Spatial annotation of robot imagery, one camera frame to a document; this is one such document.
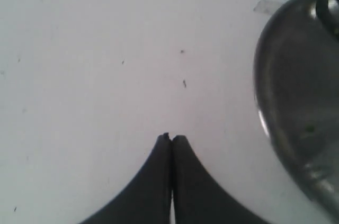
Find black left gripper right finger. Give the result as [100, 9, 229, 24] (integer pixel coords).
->
[172, 136, 267, 224]

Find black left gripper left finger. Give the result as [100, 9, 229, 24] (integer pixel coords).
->
[83, 133, 172, 224]

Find round stainless steel plate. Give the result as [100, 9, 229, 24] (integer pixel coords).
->
[254, 0, 338, 211]

